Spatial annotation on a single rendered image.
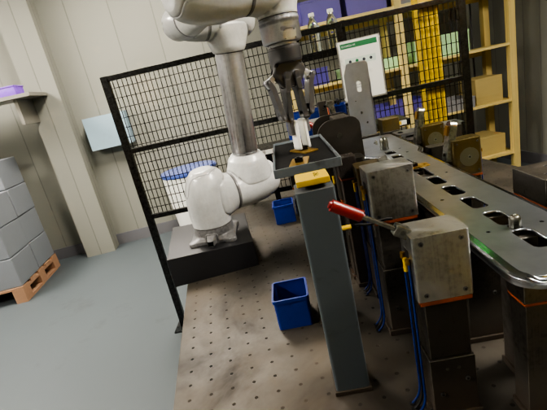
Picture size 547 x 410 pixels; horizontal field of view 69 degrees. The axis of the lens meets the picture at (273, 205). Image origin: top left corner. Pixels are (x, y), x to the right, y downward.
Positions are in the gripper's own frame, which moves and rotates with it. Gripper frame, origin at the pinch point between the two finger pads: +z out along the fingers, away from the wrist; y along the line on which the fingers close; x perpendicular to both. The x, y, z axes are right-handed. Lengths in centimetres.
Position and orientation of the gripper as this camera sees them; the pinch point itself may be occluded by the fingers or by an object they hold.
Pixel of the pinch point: (299, 133)
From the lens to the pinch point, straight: 98.0
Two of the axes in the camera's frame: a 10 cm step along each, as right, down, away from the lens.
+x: -4.2, -1.8, 8.9
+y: 8.9, -3.1, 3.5
